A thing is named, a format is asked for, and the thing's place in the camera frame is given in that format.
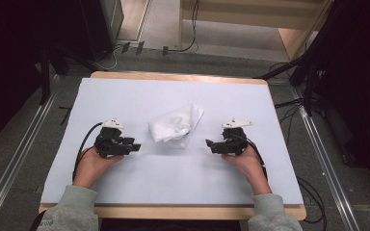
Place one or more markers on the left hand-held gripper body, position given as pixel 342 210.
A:
pixel 109 142

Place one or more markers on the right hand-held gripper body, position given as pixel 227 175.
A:
pixel 232 144

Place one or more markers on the white mesh bag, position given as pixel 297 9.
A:
pixel 173 125

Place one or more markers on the person's right hand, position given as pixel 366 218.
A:
pixel 250 166

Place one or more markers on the person's left hand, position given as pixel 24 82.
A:
pixel 91 166

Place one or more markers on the light blue-white table mat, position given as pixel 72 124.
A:
pixel 109 96

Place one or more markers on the wooden table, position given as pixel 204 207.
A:
pixel 173 212

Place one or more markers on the person's dark-clothed leg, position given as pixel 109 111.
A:
pixel 38 223

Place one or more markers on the dark cabinet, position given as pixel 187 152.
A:
pixel 93 25

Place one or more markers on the dark curtain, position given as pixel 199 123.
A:
pixel 6 64
pixel 359 80

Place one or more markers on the light wooden shelf unit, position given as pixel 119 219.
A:
pixel 253 16

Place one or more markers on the metal floor rail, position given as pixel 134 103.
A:
pixel 19 147
pixel 327 166

